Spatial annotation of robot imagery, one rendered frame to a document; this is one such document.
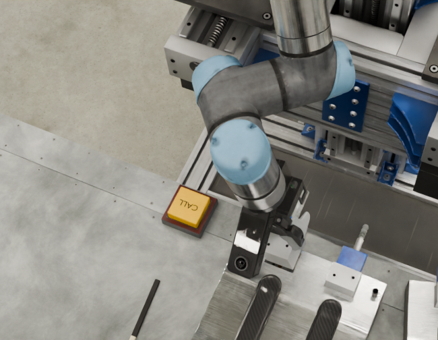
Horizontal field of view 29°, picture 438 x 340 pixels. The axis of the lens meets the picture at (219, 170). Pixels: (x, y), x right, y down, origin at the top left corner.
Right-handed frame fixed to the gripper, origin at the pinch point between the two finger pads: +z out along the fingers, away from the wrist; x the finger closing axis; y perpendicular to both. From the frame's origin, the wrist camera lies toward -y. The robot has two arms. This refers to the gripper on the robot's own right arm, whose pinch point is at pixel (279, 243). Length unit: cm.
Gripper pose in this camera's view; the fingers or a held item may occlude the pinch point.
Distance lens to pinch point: 140.3
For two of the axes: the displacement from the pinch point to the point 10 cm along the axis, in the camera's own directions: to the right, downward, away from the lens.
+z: 2.5, 3.9, 8.9
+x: -8.8, -2.9, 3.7
